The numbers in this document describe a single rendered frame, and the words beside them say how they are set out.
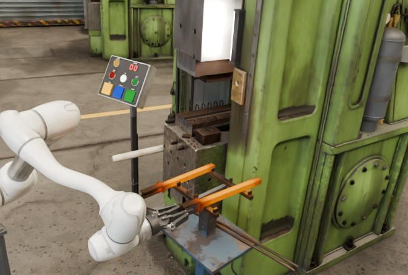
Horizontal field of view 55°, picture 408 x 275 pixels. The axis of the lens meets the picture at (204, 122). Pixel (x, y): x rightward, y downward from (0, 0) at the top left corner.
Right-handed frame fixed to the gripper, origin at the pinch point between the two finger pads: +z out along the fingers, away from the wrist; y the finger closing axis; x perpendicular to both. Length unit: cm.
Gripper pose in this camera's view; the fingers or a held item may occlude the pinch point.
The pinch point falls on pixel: (190, 207)
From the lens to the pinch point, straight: 157.4
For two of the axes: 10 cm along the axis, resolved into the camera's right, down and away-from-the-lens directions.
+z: 7.5, -2.1, 6.2
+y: 6.5, 3.5, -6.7
